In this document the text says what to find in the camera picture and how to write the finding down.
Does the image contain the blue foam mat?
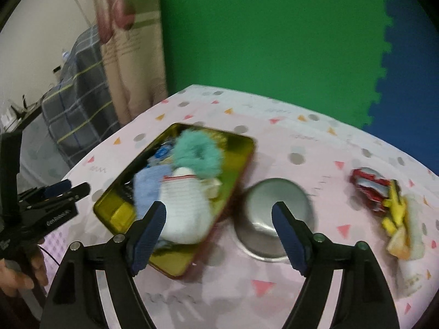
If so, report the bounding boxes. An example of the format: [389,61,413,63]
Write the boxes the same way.
[364,0,439,179]

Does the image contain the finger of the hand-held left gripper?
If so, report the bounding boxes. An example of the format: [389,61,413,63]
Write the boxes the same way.
[48,183,91,206]
[32,179,72,199]

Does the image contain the white ribbed sock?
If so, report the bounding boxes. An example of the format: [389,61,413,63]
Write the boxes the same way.
[156,166,213,244]

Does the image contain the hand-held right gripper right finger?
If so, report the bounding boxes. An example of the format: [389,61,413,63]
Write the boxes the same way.
[272,202,400,329]

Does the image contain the metal bowl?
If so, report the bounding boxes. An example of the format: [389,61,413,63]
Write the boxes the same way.
[235,177,314,261]

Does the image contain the person's left hand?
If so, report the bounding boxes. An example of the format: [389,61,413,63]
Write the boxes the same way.
[0,236,49,297]

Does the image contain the pink and beige curtain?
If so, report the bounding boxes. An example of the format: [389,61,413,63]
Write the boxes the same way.
[92,0,168,126]

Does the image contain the red snack packet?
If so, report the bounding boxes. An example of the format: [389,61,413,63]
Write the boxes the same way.
[350,167,400,213]

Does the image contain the green foam mat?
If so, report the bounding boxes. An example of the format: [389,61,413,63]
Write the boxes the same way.
[156,0,395,134]

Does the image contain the light blue cloth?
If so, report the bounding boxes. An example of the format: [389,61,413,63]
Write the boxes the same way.
[132,164,174,220]

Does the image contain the teal fluffy scrunchie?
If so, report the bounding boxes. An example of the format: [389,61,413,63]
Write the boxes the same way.
[173,129,223,179]

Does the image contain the white towel with gold print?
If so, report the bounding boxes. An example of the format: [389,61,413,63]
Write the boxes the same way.
[394,194,427,297]

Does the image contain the yellow plush toy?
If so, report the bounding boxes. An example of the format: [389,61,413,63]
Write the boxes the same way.
[381,180,410,235]

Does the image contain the grey plaid blanket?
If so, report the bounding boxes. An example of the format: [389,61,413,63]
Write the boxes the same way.
[41,24,120,170]

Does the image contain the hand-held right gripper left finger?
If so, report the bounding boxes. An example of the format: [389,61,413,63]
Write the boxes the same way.
[39,200,167,329]

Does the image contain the blue printed packet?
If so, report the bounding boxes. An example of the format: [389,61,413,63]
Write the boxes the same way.
[147,142,179,165]

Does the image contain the gold metal tray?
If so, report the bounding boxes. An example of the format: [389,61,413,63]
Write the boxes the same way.
[93,123,257,279]

